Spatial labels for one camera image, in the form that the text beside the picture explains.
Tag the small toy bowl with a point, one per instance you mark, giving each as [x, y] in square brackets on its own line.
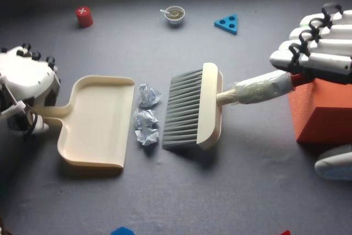
[176, 20]

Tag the white paper ball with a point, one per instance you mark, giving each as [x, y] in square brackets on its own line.
[148, 96]
[145, 118]
[147, 136]

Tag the blue hexagonal block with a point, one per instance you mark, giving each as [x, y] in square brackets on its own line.
[123, 231]

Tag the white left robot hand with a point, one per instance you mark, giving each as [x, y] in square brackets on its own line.
[24, 78]

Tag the red triangle block with holes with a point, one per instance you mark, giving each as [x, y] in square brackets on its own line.
[285, 233]

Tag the grey table cloth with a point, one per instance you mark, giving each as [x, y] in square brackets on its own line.
[192, 191]

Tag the red cylinder with white cross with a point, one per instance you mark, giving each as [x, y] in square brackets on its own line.
[83, 17]

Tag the orange foam block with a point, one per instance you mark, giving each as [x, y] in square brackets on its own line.
[321, 119]

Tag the small white spoon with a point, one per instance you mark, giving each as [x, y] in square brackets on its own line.
[165, 12]

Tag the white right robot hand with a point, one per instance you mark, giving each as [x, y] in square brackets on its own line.
[327, 53]

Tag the blue triangle block with holes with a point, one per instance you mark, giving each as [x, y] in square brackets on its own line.
[225, 27]

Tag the cream plastic dustpan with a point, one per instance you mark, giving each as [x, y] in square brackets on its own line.
[96, 125]

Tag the cream hand broom grey bristles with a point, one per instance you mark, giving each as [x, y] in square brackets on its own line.
[209, 103]

